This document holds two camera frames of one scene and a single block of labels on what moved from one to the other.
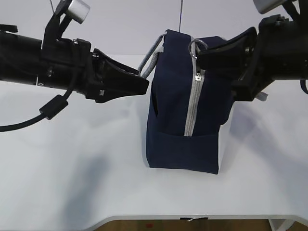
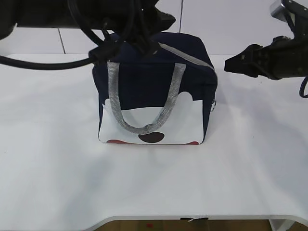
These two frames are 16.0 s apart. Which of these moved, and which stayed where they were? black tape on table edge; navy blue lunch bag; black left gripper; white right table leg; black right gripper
Moved: black left gripper; black right gripper; navy blue lunch bag
Stayed: black tape on table edge; white right table leg
